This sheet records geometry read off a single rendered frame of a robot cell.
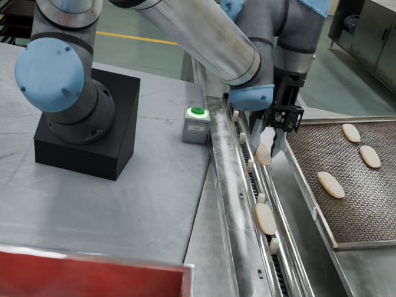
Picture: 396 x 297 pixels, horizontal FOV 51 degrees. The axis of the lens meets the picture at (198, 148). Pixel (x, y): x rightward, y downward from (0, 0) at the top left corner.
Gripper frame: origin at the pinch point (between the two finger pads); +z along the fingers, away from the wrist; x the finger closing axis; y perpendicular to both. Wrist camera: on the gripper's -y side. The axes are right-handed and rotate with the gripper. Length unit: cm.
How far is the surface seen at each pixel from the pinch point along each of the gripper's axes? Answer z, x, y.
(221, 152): 7.8, -7.1, -10.0
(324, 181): 3.4, 14.0, 5.0
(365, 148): 0.7, 28.2, -8.0
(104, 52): 95, -77, -331
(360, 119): 0.2, 33.9, -25.0
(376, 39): 46, 203, -350
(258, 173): 8.9, 1.8, -3.9
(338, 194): 3.3, 15.7, 9.6
